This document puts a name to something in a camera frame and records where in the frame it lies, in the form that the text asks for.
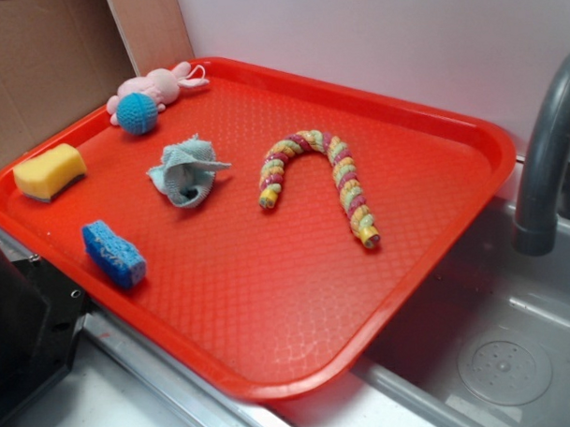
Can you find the grey faucet spout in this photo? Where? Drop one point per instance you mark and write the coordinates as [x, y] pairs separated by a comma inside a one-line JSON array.
[[544, 190]]

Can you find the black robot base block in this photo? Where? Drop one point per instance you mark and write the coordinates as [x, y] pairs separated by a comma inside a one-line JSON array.
[[41, 315]]

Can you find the blue sponge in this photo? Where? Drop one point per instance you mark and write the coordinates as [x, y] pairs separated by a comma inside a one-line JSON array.
[[118, 258]]

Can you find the yellow sponge with grey pad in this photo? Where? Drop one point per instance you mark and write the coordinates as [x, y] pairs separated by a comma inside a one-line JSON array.
[[45, 176]]

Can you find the light blue crumpled cloth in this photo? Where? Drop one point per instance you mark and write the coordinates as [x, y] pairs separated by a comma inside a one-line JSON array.
[[187, 172]]

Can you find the pink plush bunny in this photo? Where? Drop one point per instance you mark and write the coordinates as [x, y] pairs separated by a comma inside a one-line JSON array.
[[163, 86]]

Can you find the multicolour braided rope toy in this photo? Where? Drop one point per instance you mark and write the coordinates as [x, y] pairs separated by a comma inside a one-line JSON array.
[[344, 176]]

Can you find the grey sink basin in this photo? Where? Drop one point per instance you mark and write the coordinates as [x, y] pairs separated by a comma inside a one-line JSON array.
[[482, 284]]

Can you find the light wooden board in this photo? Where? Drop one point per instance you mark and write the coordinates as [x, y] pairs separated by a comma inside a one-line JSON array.
[[153, 32]]

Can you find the red plastic tray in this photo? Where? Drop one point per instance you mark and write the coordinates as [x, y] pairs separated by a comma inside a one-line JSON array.
[[268, 304]]

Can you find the brown cardboard panel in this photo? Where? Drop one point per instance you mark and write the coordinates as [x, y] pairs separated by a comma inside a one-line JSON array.
[[59, 60]]

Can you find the round sink drain cover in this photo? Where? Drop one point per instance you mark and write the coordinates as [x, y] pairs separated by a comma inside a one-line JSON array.
[[504, 368]]

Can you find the blue crocheted ball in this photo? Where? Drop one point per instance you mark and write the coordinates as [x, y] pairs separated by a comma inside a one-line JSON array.
[[137, 114]]

